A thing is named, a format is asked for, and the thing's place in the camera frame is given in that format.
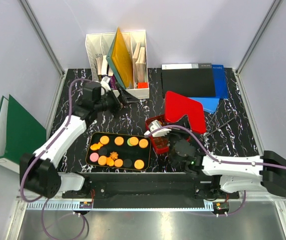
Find black cookie tray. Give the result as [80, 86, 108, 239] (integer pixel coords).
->
[86, 132, 151, 171]

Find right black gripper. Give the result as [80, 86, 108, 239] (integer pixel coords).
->
[161, 114, 192, 165]

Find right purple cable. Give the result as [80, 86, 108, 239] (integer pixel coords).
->
[144, 124, 286, 217]

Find white file organizer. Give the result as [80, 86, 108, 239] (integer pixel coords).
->
[85, 29, 149, 99]

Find small fish cookie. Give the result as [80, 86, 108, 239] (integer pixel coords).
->
[107, 157, 115, 167]

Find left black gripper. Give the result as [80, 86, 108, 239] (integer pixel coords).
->
[95, 83, 140, 118]

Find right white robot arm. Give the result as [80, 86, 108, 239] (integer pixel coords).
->
[165, 123, 286, 198]

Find lower round biscuit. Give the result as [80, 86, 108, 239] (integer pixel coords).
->
[98, 155, 107, 166]

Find swirl meringue cookie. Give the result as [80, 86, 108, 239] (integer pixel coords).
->
[110, 151, 118, 161]

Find red tin box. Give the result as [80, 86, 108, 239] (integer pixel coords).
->
[145, 114, 176, 155]

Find yellow teal book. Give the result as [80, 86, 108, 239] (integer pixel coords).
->
[106, 28, 134, 89]

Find green ring binder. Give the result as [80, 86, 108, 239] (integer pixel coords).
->
[0, 95, 47, 173]

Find black folder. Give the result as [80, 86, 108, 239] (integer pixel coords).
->
[161, 63, 216, 98]

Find orange small box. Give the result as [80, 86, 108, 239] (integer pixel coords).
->
[137, 82, 148, 89]

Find black sandwich cookie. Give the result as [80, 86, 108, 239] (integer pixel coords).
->
[98, 147, 108, 156]
[123, 159, 132, 169]

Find fish shaped cookie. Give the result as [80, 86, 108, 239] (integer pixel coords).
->
[90, 142, 103, 151]

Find plain round orange cookie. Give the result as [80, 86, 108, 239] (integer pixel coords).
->
[114, 159, 123, 168]

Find purple cable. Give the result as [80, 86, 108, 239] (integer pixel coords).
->
[144, 124, 286, 217]
[20, 78, 103, 240]

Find large round biscuit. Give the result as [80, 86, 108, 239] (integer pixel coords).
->
[100, 135, 110, 145]

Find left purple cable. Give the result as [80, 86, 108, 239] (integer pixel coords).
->
[20, 78, 103, 240]

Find corner round biscuit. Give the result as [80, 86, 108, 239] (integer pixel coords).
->
[134, 159, 144, 170]

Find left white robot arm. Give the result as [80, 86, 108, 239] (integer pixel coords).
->
[20, 79, 139, 203]

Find round biscuit behind green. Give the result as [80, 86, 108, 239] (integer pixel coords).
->
[114, 136, 124, 146]

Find pink sandwich cookie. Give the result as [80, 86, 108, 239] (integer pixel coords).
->
[90, 152, 99, 162]

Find red tin lid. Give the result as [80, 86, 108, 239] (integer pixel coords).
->
[164, 91, 206, 134]

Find far right round biscuit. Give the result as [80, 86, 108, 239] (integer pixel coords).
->
[139, 139, 149, 149]

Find light blue folder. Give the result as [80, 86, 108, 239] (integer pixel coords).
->
[190, 97, 220, 114]

